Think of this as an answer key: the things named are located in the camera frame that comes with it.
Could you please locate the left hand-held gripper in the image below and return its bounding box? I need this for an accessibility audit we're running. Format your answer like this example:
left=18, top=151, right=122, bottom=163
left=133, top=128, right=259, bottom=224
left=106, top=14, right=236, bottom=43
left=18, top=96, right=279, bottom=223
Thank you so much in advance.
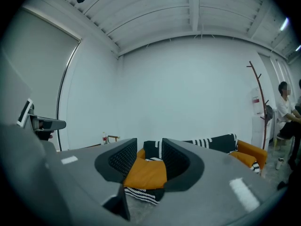
left=16, top=97, right=67, bottom=136

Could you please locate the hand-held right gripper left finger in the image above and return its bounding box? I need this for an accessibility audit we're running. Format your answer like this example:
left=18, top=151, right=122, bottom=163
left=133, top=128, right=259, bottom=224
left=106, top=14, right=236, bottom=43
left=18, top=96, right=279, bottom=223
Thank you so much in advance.
left=94, top=137, right=138, bottom=183

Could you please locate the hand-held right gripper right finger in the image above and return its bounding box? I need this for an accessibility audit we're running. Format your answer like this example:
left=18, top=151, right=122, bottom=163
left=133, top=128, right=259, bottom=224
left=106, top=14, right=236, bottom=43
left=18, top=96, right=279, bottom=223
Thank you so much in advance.
left=162, top=137, right=205, bottom=193

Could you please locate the black white striped cushion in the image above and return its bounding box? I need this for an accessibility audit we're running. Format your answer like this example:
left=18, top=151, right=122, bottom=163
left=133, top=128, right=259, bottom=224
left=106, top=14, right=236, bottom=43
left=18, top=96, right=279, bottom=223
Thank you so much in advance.
left=123, top=186, right=166, bottom=206
left=143, top=140, right=163, bottom=161
left=249, top=161, right=261, bottom=175

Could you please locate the plain orange cushion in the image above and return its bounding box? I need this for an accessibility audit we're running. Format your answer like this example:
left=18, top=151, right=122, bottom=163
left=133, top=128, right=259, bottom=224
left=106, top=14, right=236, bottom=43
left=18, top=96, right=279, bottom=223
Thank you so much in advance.
left=123, top=157, right=168, bottom=190
left=230, top=151, right=257, bottom=169

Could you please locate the orange sofa with backrest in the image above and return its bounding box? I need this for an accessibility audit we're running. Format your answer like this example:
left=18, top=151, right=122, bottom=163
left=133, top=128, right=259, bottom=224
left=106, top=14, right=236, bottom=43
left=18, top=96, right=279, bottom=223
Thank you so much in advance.
left=136, top=139, right=268, bottom=174

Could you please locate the person's left hand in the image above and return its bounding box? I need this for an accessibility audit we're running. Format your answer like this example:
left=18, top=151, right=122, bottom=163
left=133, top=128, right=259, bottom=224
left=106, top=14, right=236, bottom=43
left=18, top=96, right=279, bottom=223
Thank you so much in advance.
left=37, top=121, right=55, bottom=141

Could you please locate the wooden side table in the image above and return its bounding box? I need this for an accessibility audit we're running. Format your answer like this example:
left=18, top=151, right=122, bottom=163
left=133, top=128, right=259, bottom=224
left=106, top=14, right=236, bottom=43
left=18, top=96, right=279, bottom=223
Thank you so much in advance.
left=84, top=135, right=121, bottom=148

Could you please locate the black white striped blanket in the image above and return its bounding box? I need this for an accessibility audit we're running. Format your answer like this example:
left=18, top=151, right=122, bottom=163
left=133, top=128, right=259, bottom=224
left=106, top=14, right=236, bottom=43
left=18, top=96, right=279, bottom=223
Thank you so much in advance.
left=182, top=133, right=238, bottom=154

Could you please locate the grey roller blind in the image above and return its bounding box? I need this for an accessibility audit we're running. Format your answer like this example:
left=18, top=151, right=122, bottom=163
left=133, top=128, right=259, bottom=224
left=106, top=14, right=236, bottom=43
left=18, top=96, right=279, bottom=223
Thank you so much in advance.
left=0, top=6, right=82, bottom=129

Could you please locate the grey bag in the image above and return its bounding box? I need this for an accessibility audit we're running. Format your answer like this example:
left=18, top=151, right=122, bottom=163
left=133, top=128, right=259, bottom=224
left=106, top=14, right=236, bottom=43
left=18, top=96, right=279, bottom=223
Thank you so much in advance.
left=265, top=105, right=274, bottom=121

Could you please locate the brown branch coat rack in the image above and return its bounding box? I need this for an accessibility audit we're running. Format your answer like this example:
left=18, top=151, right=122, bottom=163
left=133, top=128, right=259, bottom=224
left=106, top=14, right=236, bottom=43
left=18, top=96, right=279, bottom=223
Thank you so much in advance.
left=246, top=60, right=271, bottom=150

